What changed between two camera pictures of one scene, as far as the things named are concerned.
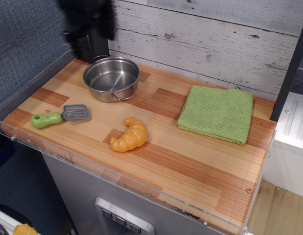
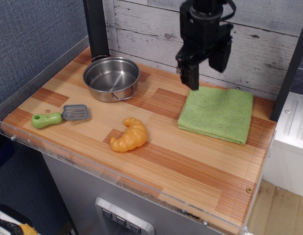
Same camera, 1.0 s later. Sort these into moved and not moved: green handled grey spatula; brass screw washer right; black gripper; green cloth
Moved: black gripper
Not moved: green handled grey spatula; green cloth; brass screw washer right
